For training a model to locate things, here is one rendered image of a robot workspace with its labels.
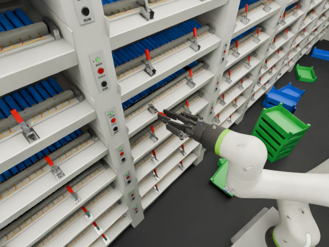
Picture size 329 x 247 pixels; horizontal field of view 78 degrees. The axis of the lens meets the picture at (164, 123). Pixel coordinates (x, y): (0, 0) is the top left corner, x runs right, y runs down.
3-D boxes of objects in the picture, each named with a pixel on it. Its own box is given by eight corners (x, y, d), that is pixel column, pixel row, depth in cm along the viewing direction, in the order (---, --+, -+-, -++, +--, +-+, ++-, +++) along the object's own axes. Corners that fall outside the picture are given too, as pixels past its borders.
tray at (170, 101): (211, 80, 115) (219, 67, 107) (127, 139, 85) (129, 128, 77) (186, 58, 120) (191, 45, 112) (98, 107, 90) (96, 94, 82)
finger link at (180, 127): (194, 134, 76) (192, 135, 75) (169, 126, 82) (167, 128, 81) (193, 125, 73) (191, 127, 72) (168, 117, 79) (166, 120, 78)
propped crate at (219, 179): (231, 198, 158) (232, 196, 151) (210, 181, 168) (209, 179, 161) (253, 167, 164) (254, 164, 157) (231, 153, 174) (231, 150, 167)
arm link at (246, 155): (277, 136, 59) (260, 158, 53) (269, 167, 66) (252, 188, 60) (232, 120, 67) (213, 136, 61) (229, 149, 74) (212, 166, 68)
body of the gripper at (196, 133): (201, 150, 71) (181, 139, 77) (215, 136, 75) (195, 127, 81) (199, 133, 67) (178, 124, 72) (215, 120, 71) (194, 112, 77)
